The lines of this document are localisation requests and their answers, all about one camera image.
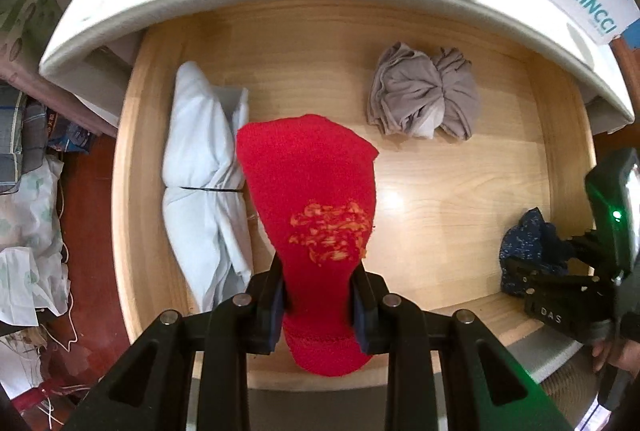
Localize floral quilt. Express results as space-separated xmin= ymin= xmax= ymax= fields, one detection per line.
xmin=0 ymin=0 xmax=121 ymax=136

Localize blue packet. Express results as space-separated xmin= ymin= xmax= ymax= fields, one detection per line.
xmin=45 ymin=108 xmax=96 ymax=156

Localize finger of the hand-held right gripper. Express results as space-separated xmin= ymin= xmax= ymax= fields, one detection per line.
xmin=520 ymin=272 xmax=603 ymax=309
xmin=502 ymin=233 xmax=601 ymax=292

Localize plaid blanket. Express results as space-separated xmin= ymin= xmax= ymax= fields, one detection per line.
xmin=0 ymin=86 xmax=51 ymax=196

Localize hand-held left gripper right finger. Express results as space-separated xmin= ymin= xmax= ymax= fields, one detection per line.
xmin=349 ymin=263 xmax=576 ymax=431

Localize dark blue speckled underwear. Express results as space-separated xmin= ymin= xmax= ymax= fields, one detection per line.
xmin=499 ymin=207 xmax=576 ymax=297

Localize white garment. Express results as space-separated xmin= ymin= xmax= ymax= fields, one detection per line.
xmin=161 ymin=61 xmax=256 ymax=314

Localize person's right hand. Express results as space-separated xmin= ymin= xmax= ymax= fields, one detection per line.
xmin=589 ymin=306 xmax=640 ymax=374

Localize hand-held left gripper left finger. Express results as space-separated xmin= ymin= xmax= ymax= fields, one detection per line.
xmin=62 ymin=256 xmax=288 ymax=431

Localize taupe garment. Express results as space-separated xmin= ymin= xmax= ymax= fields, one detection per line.
xmin=366 ymin=42 xmax=480 ymax=142

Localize orange wooden bed frame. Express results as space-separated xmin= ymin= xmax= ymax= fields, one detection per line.
xmin=607 ymin=16 xmax=640 ymax=152

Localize grey front wooden drawer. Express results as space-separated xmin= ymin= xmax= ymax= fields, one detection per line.
xmin=111 ymin=1 xmax=598 ymax=431

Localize white plastic bag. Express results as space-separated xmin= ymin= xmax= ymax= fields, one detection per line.
xmin=0 ymin=156 xmax=71 ymax=327

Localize red cloth with orange print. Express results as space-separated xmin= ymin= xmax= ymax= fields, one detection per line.
xmin=236 ymin=113 xmax=379 ymax=378

